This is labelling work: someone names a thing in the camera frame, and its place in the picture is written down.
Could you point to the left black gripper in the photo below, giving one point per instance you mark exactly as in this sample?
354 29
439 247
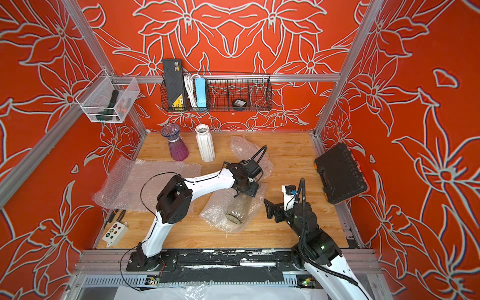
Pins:
247 187

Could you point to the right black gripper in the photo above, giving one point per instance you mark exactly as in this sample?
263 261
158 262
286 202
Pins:
280 211

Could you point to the clear glass vase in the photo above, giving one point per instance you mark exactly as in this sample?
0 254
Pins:
238 210

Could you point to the white ribbed ceramic vase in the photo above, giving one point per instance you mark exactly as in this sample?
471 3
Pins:
205 143

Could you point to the purple glass vase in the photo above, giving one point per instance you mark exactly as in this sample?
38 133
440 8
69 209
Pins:
177 148

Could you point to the bubble wrap sheet of vase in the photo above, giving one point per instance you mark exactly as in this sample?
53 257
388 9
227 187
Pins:
133 185

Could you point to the bubble bundle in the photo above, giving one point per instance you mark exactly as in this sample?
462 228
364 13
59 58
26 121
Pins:
243 150

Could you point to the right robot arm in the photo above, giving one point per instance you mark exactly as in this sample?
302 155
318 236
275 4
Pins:
338 280

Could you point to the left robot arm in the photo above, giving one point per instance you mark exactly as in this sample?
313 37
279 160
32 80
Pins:
174 201

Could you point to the small black device in basket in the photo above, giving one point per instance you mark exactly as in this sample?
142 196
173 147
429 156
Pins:
239 104

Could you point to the black plastic tool case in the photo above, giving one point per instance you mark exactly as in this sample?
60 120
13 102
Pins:
340 174

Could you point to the light blue box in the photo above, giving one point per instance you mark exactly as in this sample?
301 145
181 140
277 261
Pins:
201 91

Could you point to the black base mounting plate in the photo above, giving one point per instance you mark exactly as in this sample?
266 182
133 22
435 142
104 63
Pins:
269 267

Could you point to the black box with yellow label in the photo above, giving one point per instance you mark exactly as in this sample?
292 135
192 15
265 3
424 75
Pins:
174 81

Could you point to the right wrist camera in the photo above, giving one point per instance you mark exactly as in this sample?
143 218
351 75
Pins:
289 196

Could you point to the black wire wall basket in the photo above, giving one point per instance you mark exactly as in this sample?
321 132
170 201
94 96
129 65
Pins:
222 90

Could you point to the orange handled pliers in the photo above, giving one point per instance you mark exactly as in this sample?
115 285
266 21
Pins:
117 214

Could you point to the clear plastic wall bin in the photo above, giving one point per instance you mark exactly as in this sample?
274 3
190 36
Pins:
95 96

